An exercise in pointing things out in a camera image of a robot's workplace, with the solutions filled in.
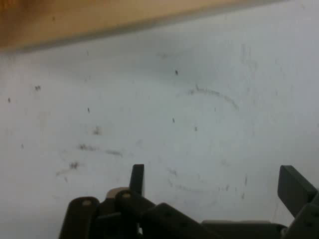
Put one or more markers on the bamboo cutting board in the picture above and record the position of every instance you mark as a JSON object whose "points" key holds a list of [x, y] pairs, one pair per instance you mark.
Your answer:
{"points": [[74, 20]]}

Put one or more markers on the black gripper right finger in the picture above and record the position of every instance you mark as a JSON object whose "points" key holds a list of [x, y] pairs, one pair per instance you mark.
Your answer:
{"points": [[296, 189]]}

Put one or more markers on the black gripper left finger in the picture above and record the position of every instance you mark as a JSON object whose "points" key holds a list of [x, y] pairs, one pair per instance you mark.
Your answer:
{"points": [[132, 209]]}

